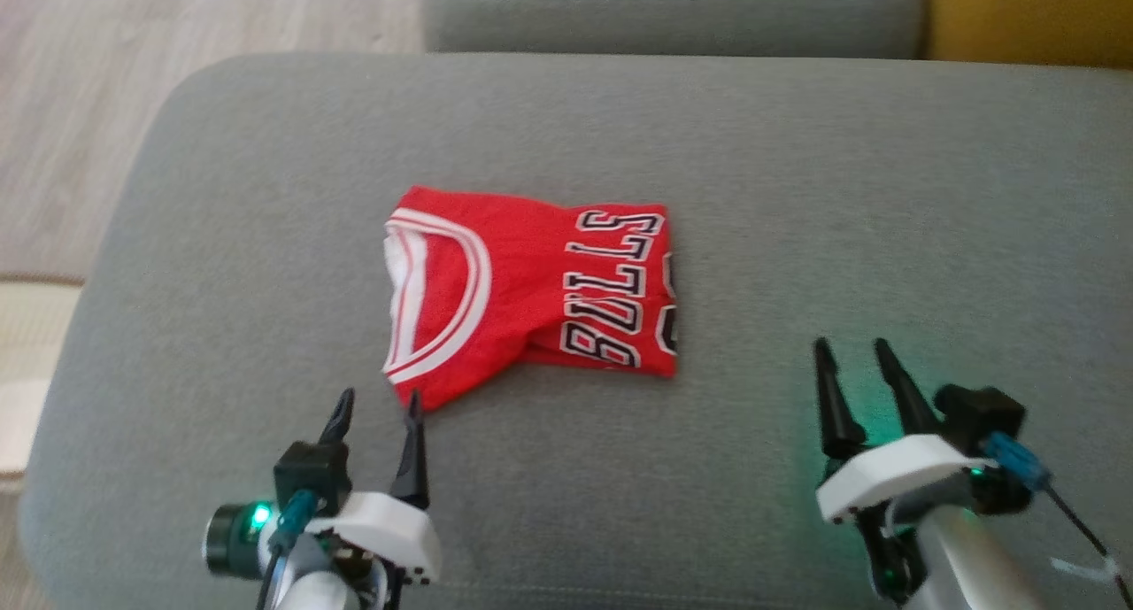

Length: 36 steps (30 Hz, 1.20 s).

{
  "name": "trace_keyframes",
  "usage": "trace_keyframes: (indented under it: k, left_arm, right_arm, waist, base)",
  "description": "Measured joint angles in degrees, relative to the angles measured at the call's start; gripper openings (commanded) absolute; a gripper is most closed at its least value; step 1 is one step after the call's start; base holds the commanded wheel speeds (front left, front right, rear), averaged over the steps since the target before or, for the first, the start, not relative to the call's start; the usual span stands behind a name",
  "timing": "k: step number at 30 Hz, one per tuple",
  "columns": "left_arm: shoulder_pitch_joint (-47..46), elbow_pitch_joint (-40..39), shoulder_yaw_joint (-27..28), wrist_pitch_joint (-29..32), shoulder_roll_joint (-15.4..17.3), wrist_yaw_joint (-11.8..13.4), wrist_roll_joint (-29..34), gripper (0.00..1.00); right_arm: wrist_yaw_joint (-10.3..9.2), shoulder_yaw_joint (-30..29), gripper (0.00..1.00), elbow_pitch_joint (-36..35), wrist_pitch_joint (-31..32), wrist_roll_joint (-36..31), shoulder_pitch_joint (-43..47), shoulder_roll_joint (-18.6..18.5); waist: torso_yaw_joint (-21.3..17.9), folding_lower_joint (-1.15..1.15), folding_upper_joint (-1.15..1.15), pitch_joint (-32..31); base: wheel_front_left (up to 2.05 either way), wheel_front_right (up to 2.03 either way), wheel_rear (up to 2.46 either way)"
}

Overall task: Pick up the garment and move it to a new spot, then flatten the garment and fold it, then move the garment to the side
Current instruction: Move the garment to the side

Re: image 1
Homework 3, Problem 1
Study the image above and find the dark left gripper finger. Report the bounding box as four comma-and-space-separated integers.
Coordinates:
317, 388, 357, 447
388, 390, 432, 511

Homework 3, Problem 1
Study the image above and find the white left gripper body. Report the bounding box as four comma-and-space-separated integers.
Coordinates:
202, 490, 443, 610

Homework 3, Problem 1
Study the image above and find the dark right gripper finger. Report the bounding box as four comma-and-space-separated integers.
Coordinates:
813, 336, 868, 460
873, 337, 943, 437

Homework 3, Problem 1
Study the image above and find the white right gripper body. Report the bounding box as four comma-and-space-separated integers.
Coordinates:
814, 433, 1035, 606

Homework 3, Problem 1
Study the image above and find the red and white basketball jersey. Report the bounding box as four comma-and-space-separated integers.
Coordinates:
381, 185, 680, 413

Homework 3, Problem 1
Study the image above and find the large grey sofa seat cushion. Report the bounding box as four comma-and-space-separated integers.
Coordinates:
18, 50, 1133, 610

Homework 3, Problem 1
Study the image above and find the beige rug with brown edge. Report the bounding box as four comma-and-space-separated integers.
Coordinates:
0, 272, 87, 483

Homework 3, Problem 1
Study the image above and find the yellow sofa backrest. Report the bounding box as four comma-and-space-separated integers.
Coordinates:
923, 0, 1133, 71

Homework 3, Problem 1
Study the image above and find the small grey sofa seat cushion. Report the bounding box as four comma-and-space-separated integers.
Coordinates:
421, 0, 928, 59

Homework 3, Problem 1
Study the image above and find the black left cable blue plug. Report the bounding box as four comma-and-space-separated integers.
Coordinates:
257, 489, 320, 610

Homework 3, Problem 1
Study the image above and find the black cable blue plug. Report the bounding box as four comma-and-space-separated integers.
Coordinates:
257, 489, 320, 610
981, 431, 1133, 604

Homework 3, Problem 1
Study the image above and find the black right cable blue plug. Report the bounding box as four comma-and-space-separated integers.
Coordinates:
981, 431, 1133, 604

